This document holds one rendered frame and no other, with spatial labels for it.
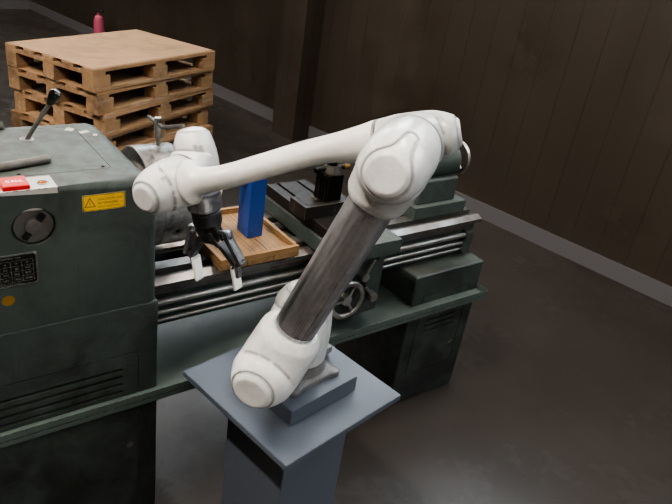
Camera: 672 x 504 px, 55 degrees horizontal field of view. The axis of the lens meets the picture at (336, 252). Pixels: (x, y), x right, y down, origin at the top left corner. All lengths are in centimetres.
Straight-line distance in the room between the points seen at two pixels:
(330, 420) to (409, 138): 86
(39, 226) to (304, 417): 83
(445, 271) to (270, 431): 129
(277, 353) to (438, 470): 146
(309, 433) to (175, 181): 73
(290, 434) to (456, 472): 124
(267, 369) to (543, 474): 175
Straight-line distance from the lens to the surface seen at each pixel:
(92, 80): 438
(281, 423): 175
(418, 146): 120
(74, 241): 179
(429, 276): 269
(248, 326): 244
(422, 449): 287
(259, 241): 228
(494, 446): 300
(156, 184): 144
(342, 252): 132
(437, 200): 277
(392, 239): 235
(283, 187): 254
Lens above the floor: 194
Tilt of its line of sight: 27 degrees down
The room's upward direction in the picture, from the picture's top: 9 degrees clockwise
